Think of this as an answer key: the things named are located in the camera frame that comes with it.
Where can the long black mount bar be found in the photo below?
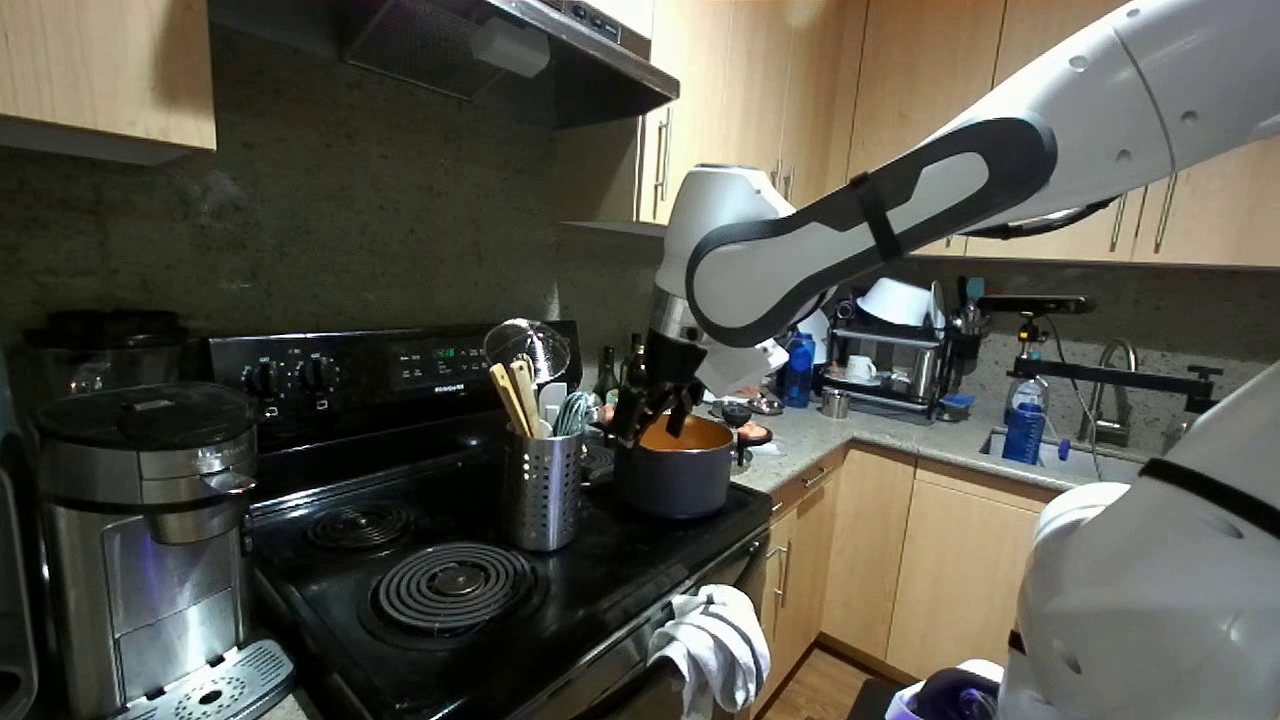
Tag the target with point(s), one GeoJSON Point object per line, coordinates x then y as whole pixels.
{"type": "Point", "coordinates": [1106, 375]}

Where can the steel coffee maker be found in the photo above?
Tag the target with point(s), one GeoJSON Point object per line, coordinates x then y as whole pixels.
{"type": "Point", "coordinates": [147, 533]}

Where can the chrome faucet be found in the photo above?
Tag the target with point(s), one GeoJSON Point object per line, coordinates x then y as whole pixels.
{"type": "Point", "coordinates": [1106, 401]}

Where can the blue jug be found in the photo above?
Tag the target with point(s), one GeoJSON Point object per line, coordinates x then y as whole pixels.
{"type": "Point", "coordinates": [798, 377]}

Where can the small coil burner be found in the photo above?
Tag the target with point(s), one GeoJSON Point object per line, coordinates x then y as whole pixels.
{"type": "Point", "coordinates": [353, 529]}

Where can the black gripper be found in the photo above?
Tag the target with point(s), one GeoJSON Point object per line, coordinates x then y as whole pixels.
{"type": "Point", "coordinates": [675, 366]}

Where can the large coil burner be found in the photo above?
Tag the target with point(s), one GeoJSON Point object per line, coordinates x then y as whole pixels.
{"type": "Point", "coordinates": [453, 586]}

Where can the light wood upper cabinet row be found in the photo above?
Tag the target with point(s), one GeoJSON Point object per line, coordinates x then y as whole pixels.
{"type": "Point", "coordinates": [800, 80]}

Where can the single light wood upper cabinet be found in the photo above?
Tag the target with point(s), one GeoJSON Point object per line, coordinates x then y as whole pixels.
{"type": "Point", "coordinates": [106, 66]}

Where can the white bowl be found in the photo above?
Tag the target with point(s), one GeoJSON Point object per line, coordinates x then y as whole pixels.
{"type": "Point", "coordinates": [900, 303]}

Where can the white cup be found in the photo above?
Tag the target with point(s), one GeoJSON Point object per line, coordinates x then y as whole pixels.
{"type": "Point", "coordinates": [861, 370]}

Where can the teal spatula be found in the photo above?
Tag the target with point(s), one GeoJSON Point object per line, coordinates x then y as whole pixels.
{"type": "Point", "coordinates": [570, 411]}

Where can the short black mount bar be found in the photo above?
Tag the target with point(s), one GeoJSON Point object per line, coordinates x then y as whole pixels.
{"type": "Point", "coordinates": [1032, 305]}

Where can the wooden spoon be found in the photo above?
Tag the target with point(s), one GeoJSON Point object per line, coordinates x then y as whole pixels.
{"type": "Point", "coordinates": [521, 393]}
{"type": "Point", "coordinates": [500, 401]}

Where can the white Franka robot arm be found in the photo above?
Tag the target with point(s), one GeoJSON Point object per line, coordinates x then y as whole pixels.
{"type": "Point", "coordinates": [1093, 121]}

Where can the black electric stove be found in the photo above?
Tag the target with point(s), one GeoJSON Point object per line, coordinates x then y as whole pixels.
{"type": "Point", "coordinates": [400, 642]}

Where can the black range hood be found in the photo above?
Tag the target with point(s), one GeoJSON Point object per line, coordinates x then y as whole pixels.
{"type": "Point", "coordinates": [441, 40]}

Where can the dark pot orange inside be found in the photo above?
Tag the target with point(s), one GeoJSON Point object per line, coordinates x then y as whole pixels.
{"type": "Point", "coordinates": [675, 473]}

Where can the blue bottle white cap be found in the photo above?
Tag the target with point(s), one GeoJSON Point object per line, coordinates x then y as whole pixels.
{"type": "Point", "coordinates": [1026, 428]}

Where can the metal dish rack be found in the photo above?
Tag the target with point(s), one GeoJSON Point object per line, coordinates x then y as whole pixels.
{"type": "Point", "coordinates": [894, 366]}

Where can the steel ladle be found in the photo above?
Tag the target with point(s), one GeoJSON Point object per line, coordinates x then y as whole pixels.
{"type": "Point", "coordinates": [521, 346]}

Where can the steel utensil holder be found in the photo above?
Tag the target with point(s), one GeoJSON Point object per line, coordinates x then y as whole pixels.
{"type": "Point", "coordinates": [540, 492]}

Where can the light wood lower cabinets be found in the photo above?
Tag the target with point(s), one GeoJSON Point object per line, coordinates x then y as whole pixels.
{"type": "Point", "coordinates": [923, 562]}

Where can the white striped towel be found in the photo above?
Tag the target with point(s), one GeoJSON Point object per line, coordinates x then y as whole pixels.
{"type": "Point", "coordinates": [721, 644]}

